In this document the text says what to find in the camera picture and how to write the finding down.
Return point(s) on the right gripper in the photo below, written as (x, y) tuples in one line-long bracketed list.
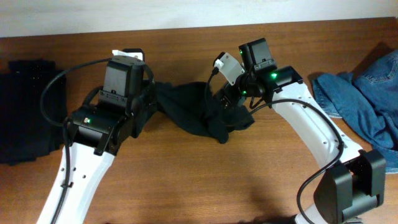
[(232, 91)]

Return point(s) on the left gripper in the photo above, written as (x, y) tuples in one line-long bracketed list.
[(148, 101)]

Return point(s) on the black t-shirt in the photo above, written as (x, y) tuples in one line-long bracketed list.
[(192, 109)]

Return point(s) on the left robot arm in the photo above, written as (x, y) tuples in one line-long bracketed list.
[(94, 133)]

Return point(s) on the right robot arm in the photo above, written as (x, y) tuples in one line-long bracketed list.
[(351, 180)]

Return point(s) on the black fabric storage container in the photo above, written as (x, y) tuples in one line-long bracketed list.
[(25, 134)]

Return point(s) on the blue denim jeans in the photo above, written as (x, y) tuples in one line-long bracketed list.
[(367, 103)]

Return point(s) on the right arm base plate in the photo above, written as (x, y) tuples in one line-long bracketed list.
[(356, 220)]

